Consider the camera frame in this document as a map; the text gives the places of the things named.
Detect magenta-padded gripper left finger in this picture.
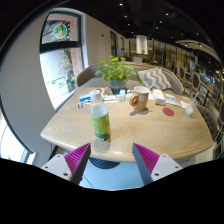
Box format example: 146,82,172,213
41,143,92,185

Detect flat round red coaster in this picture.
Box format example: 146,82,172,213
162,106,175,117

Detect clear green-labelled drink bottle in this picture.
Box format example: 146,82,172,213
88,99,112,144

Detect dark grey tufted armchair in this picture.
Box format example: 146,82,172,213
196,104,221,134

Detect small blue white carton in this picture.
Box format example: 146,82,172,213
118,88,127,102

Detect orange and white box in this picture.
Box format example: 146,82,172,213
153,89,168,106

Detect group of dining chairs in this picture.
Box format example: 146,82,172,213
173,64,224,111

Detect clear plastic cup with straw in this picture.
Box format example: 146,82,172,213
185,92,200,117

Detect group of ceiling lights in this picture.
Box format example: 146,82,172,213
116,1,204,48

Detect blue and white box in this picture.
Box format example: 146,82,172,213
78,92,93,103

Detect tan ceramic mug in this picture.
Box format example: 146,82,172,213
129,85,150,112

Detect green potted plant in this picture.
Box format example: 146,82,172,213
94,55,144,95

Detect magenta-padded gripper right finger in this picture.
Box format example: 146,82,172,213
132,143,184,186

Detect grey curved sofa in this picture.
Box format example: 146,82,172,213
75,62,185,96

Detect grey white chevron pillow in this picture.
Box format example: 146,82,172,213
137,68,173,92

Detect white round column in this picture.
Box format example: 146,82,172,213
135,34,149,55

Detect window with festive decorations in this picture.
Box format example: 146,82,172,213
39,11,84,111

